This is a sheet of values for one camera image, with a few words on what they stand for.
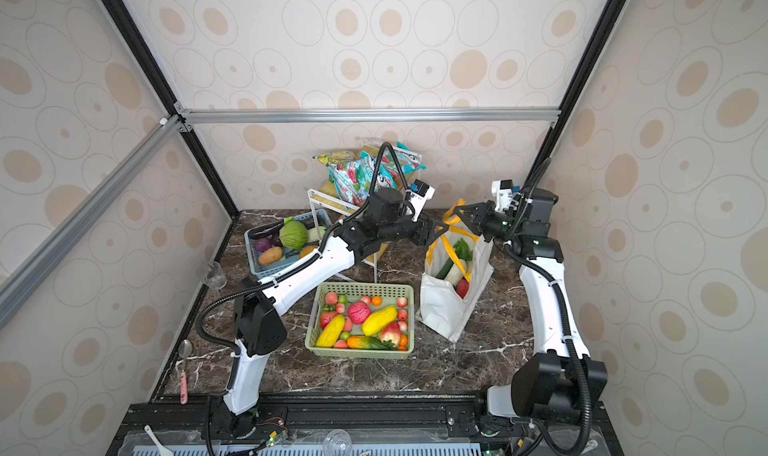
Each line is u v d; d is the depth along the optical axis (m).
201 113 0.92
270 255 1.02
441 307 0.84
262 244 1.03
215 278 0.98
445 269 0.96
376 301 0.93
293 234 1.00
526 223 0.57
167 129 0.85
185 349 0.85
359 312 0.87
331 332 0.83
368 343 0.82
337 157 0.83
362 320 0.87
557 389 0.41
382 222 0.62
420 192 0.67
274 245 1.06
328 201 0.76
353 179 0.75
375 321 0.86
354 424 0.75
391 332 0.82
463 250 0.97
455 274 0.90
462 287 0.73
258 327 0.49
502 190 0.68
